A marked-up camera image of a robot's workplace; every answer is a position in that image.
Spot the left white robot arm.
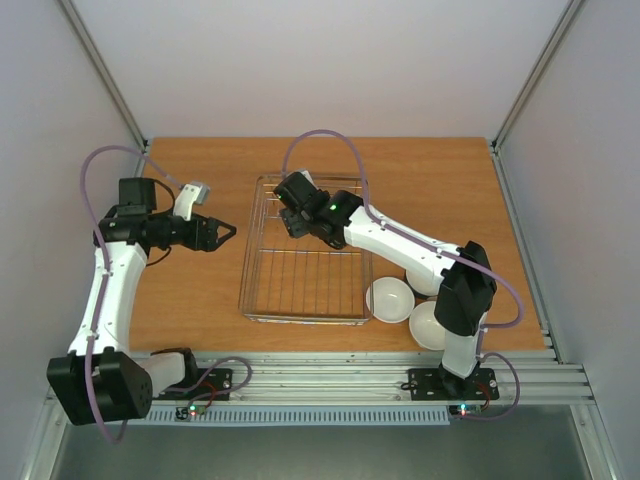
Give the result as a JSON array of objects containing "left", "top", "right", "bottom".
[{"left": 46, "top": 177, "right": 236, "bottom": 426}]

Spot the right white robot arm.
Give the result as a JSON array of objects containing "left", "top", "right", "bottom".
[{"left": 274, "top": 171, "right": 497, "bottom": 400}]

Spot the white bowl left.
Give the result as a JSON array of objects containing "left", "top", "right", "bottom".
[{"left": 365, "top": 277, "right": 415, "bottom": 324}]

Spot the white bowl black outside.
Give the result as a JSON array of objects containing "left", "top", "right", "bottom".
[{"left": 405, "top": 270, "right": 444, "bottom": 298}]

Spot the white bowl front right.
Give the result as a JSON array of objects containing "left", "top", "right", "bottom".
[{"left": 409, "top": 301, "right": 446, "bottom": 351}]

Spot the left circuit board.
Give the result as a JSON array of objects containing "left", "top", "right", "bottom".
[{"left": 174, "top": 405, "right": 208, "bottom": 421}]

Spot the circuit board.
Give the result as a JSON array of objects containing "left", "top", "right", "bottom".
[
  {"left": 449, "top": 403, "right": 484, "bottom": 417},
  {"left": 174, "top": 405, "right": 208, "bottom": 421}
]

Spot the right circuit board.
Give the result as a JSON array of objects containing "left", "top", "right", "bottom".
[{"left": 449, "top": 403, "right": 484, "bottom": 417}]

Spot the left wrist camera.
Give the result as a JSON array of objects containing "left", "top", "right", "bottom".
[{"left": 173, "top": 182, "right": 211, "bottom": 221}]

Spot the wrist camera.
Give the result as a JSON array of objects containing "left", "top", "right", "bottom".
[
  {"left": 173, "top": 182, "right": 211, "bottom": 221},
  {"left": 298, "top": 169, "right": 315, "bottom": 185}
]

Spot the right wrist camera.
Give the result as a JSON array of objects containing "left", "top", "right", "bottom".
[{"left": 298, "top": 169, "right": 315, "bottom": 185}]

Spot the metal wire dish rack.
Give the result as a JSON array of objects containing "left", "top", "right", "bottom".
[{"left": 239, "top": 173, "right": 374, "bottom": 326}]

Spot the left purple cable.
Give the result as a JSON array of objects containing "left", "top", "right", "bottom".
[{"left": 79, "top": 144, "right": 251, "bottom": 445}]

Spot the purple cable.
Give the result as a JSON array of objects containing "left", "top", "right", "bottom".
[
  {"left": 280, "top": 129, "right": 526, "bottom": 424},
  {"left": 79, "top": 144, "right": 251, "bottom": 445}
]

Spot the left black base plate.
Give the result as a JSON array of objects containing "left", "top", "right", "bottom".
[{"left": 154, "top": 368, "right": 233, "bottom": 401}]

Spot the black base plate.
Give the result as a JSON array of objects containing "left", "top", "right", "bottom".
[
  {"left": 154, "top": 368, "right": 233, "bottom": 401},
  {"left": 400, "top": 366, "right": 500, "bottom": 402}
]

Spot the grey slotted cable duct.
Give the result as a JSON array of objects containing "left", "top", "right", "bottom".
[{"left": 136, "top": 405, "right": 450, "bottom": 428}]

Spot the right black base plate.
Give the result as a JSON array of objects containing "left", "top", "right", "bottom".
[{"left": 400, "top": 366, "right": 500, "bottom": 402}]

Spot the aluminium rail frame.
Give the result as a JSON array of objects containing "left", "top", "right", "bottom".
[{"left": 45, "top": 349, "right": 596, "bottom": 407}]

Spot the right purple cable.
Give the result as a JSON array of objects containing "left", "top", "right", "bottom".
[{"left": 280, "top": 129, "right": 526, "bottom": 424}]

